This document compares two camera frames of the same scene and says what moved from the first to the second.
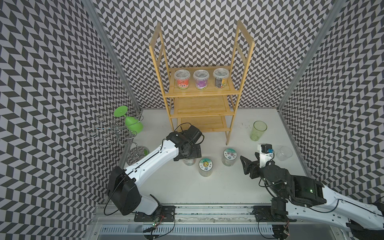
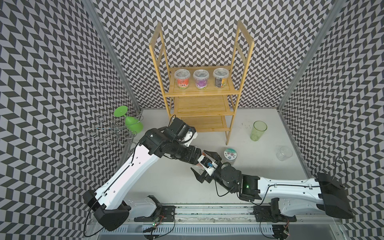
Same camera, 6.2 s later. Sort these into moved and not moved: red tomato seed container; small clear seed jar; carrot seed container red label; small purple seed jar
Moved: carrot seed container red label
Not moved: red tomato seed container; small clear seed jar; small purple seed jar
